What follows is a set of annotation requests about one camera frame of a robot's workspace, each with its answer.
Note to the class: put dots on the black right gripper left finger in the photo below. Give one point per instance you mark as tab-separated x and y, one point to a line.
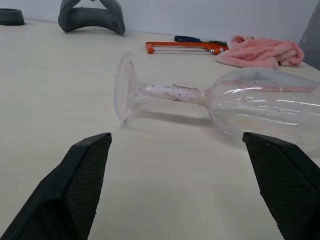
62	185

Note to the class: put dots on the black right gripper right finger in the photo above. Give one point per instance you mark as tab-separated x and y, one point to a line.
285	180

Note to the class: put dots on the clear wine glass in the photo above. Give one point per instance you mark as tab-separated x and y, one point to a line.
170	93

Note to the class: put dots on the pink fluffy towel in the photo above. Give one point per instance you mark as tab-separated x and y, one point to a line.
255	51

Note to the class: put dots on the grey curved plastic part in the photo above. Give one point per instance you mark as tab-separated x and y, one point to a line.
92	17

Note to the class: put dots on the orange hacksaw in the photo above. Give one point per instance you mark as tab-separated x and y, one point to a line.
175	44

